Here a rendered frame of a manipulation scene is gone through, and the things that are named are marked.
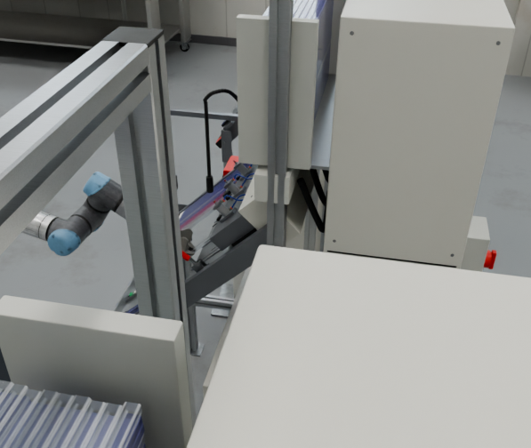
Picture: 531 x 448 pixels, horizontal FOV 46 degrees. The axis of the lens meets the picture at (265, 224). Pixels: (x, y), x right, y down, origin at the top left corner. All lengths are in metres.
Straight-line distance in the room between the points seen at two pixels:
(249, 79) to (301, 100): 0.12
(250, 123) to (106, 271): 2.17
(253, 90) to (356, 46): 0.23
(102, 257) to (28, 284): 0.40
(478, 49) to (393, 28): 0.16
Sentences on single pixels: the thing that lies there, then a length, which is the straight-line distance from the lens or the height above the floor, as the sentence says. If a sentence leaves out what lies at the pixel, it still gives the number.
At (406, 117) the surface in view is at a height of 1.53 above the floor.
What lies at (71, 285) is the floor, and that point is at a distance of 3.37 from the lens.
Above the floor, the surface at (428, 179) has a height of 1.39.
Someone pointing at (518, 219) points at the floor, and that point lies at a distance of 4.03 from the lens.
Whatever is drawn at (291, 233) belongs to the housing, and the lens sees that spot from 1.52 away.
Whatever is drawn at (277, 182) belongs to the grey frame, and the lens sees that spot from 1.38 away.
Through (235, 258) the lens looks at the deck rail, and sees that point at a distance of 1.57.
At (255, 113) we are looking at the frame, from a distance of 1.34.
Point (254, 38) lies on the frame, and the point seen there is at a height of 1.67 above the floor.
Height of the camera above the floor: 2.06
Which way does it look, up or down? 34 degrees down
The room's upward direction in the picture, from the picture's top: straight up
